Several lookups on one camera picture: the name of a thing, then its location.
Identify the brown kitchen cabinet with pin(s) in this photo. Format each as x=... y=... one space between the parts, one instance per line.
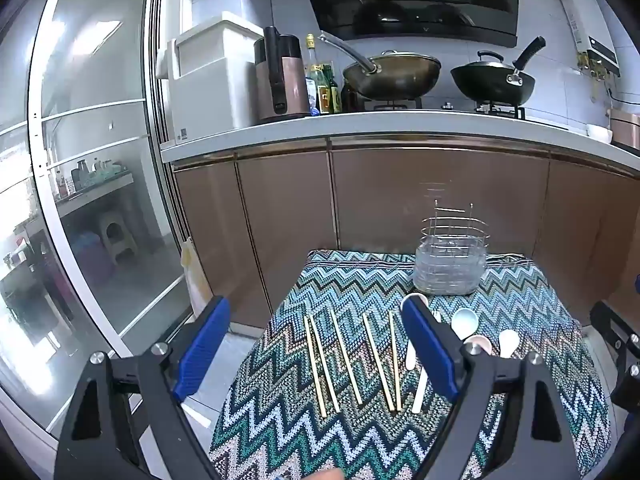
x=380 y=195

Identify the white storage bin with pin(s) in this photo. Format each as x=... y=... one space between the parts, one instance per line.
x=215 y=80

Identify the rose gold thermos kettle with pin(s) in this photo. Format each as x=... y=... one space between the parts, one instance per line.
x=285 y=85

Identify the shelf with bottles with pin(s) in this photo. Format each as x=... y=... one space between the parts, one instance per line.
x=95 y=180

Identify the white bowl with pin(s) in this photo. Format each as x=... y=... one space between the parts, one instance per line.
x=599 y=133

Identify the black pan lid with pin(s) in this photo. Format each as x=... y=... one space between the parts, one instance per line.
x=492 y=60

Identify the pale blue spoon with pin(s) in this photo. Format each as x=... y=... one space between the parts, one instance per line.
x=464 y=321

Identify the gas stove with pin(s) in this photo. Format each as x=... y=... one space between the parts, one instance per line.
x=395 y=106

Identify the purple bucket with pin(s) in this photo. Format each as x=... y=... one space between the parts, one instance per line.
x=90 y=260

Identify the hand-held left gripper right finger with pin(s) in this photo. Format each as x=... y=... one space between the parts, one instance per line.
x=430 y=350

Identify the rose gold rice cooker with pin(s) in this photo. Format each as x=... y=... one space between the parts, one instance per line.
x=627 y=127

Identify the glass wok lid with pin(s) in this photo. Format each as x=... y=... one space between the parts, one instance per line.
x=405 y=59

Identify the pinkish spoon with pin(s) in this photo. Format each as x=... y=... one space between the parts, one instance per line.
x=477 y=346

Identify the white water heater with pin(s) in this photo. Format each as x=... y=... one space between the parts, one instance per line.
x=590 y=30

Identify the plastic step stool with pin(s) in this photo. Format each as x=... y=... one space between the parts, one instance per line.
x=117 y=235

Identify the green bottle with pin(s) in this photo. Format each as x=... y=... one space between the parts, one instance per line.
x=330 y=90

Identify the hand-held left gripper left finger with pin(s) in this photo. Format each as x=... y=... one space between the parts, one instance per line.
x=205 y=340

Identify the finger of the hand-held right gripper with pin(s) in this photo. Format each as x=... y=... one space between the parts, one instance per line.
x=617 y=330
x=629 y=385

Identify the dark sauce bottle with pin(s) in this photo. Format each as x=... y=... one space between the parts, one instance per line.
x=348 y=97

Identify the bamboo chopstick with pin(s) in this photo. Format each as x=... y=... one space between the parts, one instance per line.
x=315 y=365
x=326 y=365
x=395 y=360
x=345 y=355
x=378 y=360

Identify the white spoon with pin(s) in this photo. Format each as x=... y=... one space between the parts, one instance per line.
x=416 y=299
x=510 y=342

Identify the black wok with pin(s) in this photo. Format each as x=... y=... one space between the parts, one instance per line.
x=492 y=87

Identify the zigzag patterned cloth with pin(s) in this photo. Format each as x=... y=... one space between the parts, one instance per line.
x=310 y=440

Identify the white kitchen countertop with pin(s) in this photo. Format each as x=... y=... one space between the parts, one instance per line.
x=350 y=127

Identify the sliding glass door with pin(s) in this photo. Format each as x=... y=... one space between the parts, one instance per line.
x=85 y=125

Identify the hanging plastic bag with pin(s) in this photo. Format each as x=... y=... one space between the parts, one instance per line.
x=192 y=275

